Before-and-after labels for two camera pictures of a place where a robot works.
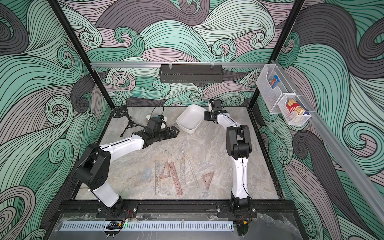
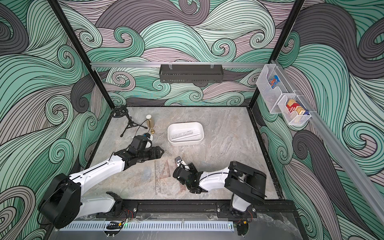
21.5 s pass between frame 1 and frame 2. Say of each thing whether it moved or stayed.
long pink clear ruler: stayed
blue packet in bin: stayed
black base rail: stayed
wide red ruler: moved
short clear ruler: moved
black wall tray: stayed
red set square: stayed
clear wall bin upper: stayed
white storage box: moved
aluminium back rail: stayed
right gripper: moved
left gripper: moved
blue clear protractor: stayed
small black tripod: stayed
